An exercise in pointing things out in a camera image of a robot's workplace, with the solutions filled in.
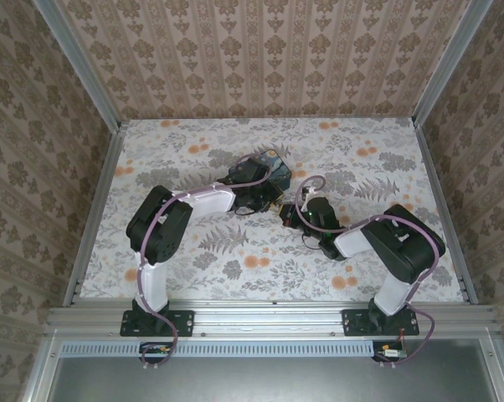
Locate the aluminium front frame rail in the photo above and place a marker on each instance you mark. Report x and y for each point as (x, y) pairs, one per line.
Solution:
(268, 316)

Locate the aluminium left side rail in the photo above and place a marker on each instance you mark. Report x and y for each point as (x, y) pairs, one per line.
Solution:
(95, 218)

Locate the aluminium right side rail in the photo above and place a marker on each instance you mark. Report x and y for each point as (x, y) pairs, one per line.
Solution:
(448, 218)

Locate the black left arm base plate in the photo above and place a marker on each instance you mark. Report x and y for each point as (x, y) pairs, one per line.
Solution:
(181, 323)

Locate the aluminium corner post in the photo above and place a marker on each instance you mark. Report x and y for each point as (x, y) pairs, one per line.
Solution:
(448, 63)
(80, 67)

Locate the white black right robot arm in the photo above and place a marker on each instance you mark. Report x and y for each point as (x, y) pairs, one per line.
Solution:
(402, 247)

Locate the aluminium left corner post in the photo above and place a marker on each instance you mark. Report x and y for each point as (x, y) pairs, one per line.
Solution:
(80, 67)

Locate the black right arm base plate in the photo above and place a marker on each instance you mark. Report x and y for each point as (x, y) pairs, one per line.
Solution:
(354, 323)

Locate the grey metal panel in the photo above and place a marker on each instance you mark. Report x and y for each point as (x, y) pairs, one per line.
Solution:
(268, 379)

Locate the starry night painted box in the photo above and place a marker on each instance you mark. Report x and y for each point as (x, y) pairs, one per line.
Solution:
(277, 165)

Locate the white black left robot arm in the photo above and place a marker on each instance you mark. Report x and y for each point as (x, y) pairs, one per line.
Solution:
(164, 234)

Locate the aluminium right corner post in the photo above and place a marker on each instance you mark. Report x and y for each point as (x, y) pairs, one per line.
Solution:
(448, 63)

